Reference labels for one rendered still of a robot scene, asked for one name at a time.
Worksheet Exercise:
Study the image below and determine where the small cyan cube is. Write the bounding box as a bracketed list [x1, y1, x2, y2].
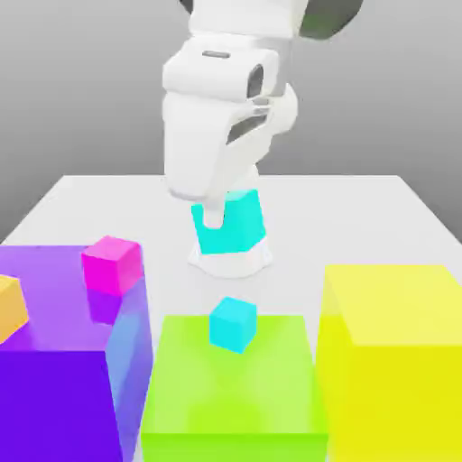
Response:
[189, 189, 267, 255]
[208, 296, 258, 355]

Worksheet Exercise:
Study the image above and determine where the small magenta cube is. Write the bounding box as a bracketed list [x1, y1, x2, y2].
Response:
[80, 235, 143, 298]

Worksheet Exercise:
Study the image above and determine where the small orange cube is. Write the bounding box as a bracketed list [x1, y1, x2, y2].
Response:
[0, 274, 30, 344]

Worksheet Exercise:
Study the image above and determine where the large green box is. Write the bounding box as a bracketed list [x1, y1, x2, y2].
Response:
[139, 314, 330, 462]

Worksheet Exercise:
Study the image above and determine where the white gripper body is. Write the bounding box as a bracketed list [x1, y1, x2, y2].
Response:
[161, 89, 273, 203]

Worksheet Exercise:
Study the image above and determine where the large yellow box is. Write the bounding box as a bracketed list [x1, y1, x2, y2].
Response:
[315, 263, 462, 462]

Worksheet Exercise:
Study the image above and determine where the large purple box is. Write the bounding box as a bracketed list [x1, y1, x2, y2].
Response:
[0, 245, 154, 462]

